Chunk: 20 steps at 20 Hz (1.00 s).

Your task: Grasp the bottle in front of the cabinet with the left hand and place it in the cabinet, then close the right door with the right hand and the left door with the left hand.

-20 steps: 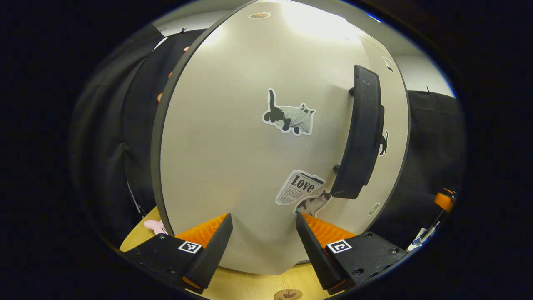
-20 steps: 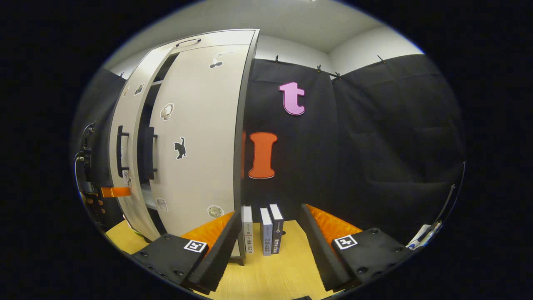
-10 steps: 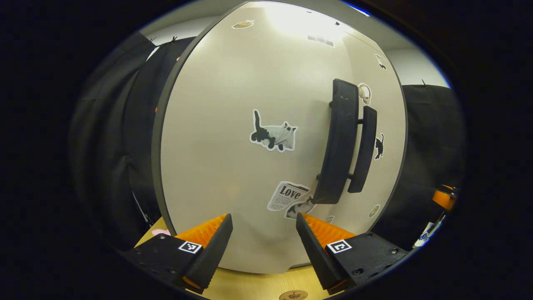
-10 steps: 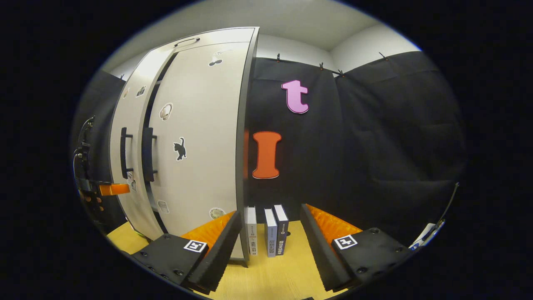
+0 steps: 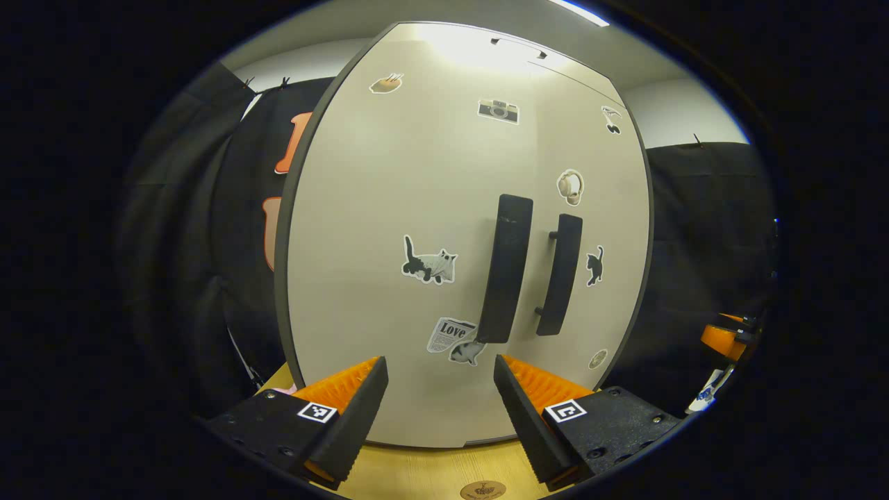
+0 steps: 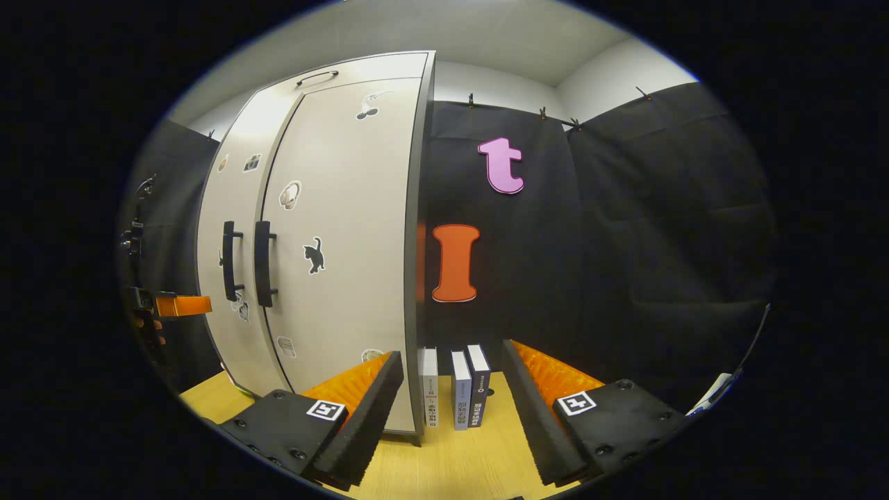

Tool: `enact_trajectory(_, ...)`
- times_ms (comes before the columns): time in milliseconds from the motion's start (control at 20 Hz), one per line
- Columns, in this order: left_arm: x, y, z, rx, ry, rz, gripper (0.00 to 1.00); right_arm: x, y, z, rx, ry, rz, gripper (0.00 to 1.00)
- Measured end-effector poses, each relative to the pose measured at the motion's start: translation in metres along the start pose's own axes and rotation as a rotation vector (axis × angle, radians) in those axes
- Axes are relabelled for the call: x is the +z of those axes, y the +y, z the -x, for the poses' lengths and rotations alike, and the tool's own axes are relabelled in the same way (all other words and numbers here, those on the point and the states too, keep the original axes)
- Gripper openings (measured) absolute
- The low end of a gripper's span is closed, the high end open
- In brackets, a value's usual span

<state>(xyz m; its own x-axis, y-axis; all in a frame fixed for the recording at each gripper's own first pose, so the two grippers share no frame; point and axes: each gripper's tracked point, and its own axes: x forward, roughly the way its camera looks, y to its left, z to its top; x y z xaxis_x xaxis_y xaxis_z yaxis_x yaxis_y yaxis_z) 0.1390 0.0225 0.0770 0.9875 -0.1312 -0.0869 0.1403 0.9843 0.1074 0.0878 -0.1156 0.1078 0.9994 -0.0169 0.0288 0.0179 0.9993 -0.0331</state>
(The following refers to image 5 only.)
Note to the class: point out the white and blue object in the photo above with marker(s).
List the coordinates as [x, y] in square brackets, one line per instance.
[708, 392]

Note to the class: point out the white cabinet flap panel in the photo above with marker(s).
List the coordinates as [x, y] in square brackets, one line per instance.
[451, 36]

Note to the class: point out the white and grey cabinet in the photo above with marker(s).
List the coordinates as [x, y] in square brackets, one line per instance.
[280, 264]

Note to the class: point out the white cabinet door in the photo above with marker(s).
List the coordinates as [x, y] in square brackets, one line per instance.
[618, 208]
[361, 208]

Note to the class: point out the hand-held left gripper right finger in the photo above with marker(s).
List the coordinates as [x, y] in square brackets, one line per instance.
[531, 430]

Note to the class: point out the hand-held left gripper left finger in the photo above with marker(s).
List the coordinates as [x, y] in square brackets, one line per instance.
[351, 430]

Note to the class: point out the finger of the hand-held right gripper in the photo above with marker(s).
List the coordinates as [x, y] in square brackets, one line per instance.
[722, 342]
[733, 319]

